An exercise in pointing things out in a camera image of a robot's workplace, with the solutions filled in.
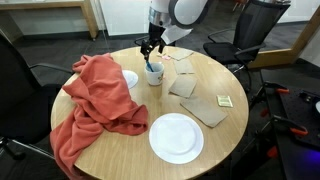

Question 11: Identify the black perforated mounting board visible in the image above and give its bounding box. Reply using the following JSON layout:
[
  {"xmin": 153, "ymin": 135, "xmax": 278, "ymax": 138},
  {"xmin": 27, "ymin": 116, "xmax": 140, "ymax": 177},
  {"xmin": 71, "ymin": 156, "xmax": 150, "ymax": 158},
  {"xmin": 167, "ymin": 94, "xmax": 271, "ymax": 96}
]
[{"xmin": 263, "ymin": 84, "xmax": 320, "ymax": 151}]

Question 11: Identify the small white plate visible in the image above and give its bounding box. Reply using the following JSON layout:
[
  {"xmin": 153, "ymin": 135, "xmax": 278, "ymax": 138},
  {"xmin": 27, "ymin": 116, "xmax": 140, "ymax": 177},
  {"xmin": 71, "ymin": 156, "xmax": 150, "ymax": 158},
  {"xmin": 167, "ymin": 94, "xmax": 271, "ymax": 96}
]
[{"xmin": 121, "ymin": 69, "xmax": 139, "ymax": 90}]

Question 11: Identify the light wooden desk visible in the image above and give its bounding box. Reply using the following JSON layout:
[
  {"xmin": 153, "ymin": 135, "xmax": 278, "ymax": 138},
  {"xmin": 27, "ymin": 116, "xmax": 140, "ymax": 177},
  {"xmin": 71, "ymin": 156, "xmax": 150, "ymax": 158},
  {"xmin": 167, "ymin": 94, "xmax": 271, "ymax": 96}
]
[{"xmin": 0, "ymin": 0, "xmax": 100, "ymax": 41}]

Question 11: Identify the large white plate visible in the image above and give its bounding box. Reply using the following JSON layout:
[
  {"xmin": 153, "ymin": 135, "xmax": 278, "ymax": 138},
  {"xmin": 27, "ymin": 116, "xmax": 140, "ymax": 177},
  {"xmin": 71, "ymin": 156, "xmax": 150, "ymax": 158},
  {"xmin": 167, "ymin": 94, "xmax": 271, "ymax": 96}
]
[{"xmin": 148, "ymin": 112, "xmax": 205, "ymax": 165}]

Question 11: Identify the black high-back mesh chair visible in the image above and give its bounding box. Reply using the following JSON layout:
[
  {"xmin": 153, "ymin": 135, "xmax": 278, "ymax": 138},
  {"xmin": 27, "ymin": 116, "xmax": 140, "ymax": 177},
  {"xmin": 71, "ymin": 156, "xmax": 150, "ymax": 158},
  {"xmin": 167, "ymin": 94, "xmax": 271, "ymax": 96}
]
[{"xmin": 203, "ymin": 0, "xmax": 292, "ymax": 93}]

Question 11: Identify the blue pen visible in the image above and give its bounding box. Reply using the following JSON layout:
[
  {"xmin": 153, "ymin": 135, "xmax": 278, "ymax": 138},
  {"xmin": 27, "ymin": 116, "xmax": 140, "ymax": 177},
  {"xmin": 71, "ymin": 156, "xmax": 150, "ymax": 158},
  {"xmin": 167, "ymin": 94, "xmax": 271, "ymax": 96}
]
[{"xmin": 145, "ymin": 59, "xmax": 155, "ymax": 73}]

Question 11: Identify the red fleece cloth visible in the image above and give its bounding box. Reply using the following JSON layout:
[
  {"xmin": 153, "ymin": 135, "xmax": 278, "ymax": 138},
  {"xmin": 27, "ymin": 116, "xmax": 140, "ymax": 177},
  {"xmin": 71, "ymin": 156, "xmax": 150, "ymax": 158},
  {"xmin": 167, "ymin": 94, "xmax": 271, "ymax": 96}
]
[{"xmin": 49, "ymin": 52, "xmax": 149, "ymax": 180}]

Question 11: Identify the black mesh office chair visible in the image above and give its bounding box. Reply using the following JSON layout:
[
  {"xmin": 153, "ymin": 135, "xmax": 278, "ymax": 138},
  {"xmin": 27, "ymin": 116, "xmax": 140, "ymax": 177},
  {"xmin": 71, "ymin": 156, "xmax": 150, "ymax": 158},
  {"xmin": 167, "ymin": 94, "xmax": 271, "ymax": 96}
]
[{"xmin": 0, "ymin": 28, "xmax": 74, "ymax": 161}]

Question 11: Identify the white printed mug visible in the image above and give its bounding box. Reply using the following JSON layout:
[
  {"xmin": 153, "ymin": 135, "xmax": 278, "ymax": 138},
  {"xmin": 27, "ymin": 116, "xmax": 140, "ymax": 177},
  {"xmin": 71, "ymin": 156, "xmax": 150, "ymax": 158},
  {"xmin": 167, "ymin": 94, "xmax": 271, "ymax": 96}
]
[{"xmin": 144, "ymin": 61, "xmax": 165, "ymax": 87}]

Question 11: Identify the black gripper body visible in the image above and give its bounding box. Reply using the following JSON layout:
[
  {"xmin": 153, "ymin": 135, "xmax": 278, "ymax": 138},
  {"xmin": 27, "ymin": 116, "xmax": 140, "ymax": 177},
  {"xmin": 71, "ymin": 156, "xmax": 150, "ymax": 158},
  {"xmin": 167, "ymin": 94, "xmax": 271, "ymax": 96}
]
[{"xmin": 147, "ymin": 22, "xmax": 167, "ymax": 43}]

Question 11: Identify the black orange clamp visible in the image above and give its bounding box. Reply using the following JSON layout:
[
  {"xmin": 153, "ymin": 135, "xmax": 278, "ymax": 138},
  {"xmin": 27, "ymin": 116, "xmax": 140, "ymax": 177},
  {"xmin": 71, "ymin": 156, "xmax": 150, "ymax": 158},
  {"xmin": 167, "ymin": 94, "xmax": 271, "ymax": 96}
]
[
  {"xmin": 253, "ymin": 114, "xmax": 309, "ymax": 158},
  {"xmin": 249, "ymin": 80, "xmax": 291, "ymax": 111}
]

